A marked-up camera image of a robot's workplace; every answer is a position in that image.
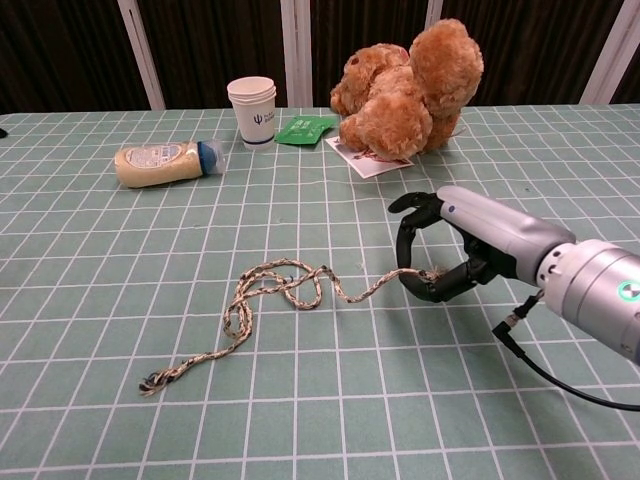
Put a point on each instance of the white paper cup stack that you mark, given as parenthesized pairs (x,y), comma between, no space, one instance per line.
(255,120)

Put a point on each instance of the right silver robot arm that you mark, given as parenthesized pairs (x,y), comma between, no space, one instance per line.
(600,290)

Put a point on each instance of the green checked tablecloth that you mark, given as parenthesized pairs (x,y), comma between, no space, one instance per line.
(400,400)

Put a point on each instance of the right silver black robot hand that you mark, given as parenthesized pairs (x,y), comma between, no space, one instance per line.
(500,225)

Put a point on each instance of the white frame post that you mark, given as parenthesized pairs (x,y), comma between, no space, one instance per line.
(296,50)
(142,60)
(612,50)
(433,12)

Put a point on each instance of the brown plush teddy bear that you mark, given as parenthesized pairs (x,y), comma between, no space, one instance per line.
(400,115)

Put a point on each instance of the white printed card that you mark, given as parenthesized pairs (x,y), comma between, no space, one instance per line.
(365,167)

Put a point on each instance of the cream sauce bottle blue cap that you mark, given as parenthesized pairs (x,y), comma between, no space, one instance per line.
(160,165)

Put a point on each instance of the dark brown curtain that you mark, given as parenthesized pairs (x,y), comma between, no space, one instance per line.
(215,40)

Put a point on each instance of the green sachet packet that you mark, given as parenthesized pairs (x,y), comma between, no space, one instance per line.
(300,131)

